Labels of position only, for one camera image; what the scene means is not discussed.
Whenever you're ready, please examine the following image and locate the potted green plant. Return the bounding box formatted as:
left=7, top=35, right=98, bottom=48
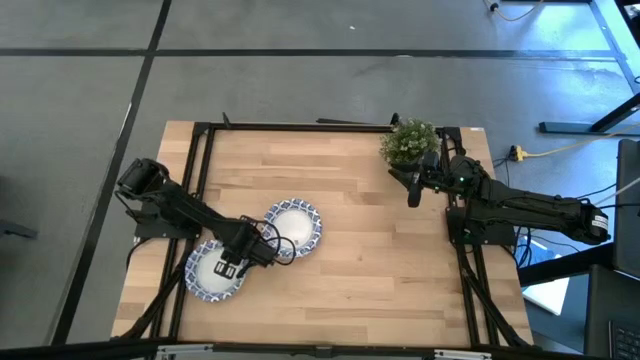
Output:
left=378, top=117, right=443, bottom=172

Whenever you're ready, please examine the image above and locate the blue patterned plate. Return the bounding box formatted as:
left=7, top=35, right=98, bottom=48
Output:
left=263, top=198, right=324, bottom=260

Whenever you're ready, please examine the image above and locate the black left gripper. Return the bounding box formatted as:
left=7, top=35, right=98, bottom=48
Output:
left=213, top=224, right=257, bottom=281

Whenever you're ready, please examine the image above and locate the black crossbar with silver brackets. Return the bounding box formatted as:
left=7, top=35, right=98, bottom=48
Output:
left=0, top=338, right=640, bottom=360

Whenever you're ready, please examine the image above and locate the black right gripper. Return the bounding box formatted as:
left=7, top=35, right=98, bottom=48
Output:
left=388, top=164, right=454, bottom=209

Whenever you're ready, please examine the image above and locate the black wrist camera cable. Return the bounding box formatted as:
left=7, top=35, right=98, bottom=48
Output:
left=239, top=214, right=297, bottom=267

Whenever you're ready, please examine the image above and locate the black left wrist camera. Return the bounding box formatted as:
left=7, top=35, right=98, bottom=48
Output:
left=248, top=241, right=279, bottom=269

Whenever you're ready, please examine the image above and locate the white paper bowl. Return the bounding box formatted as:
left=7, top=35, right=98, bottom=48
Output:
left=184, top=238, right=249, bottom=304

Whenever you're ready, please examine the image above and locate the white flat box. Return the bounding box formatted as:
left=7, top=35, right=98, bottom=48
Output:
left=522, top=276, right=571, bottom=316

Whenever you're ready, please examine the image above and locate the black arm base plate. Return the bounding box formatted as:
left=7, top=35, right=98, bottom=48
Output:
left=446, top=206, right=516, bottom=246
left=133, top=199, right=202, bottom=240

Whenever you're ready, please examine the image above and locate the dark desk leg foot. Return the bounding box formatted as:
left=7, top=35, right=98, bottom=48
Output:
left=538, top=92, right=640, bottom=135

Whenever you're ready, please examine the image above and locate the yellow power strip cable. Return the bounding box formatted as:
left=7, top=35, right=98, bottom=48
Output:
left=527, top=122, right=640, bottom=157

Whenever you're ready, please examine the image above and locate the black aluminium table frame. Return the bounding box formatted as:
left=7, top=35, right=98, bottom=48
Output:
left=112, top=112, right=536, bottom=351

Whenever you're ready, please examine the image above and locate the black laptop computer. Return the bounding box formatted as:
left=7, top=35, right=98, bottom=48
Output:
left=583, top=264, right=640, bottom=360

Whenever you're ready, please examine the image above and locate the yellow extension cord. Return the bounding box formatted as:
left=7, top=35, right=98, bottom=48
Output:
left=482, top=0, right=545, bottom=23

